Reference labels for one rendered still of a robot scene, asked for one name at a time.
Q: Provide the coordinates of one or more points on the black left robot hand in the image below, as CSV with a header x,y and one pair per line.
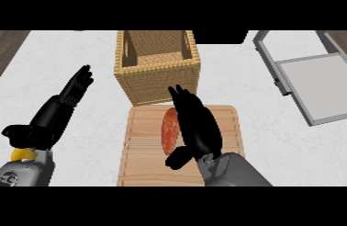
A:
x,y
48,119

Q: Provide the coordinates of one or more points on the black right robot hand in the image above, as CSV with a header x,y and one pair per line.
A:
x,y
195,122

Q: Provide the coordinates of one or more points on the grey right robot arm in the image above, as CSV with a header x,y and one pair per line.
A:
x,y
231,171

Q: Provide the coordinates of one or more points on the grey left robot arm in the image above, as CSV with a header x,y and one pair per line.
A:
x,y
25,170

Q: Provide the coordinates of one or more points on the orange sweet potato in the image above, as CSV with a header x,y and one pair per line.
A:
x,y
169,131

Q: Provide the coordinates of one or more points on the pale wooden cutting board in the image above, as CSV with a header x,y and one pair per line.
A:
x,y
144,156

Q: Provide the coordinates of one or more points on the tan wicker basket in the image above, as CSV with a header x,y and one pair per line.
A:
x,y
155,67

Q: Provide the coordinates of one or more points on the grey metal tray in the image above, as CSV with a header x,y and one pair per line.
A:
x,y
307,79

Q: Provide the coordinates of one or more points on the black appliance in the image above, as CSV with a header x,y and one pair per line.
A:
x,y
220,36

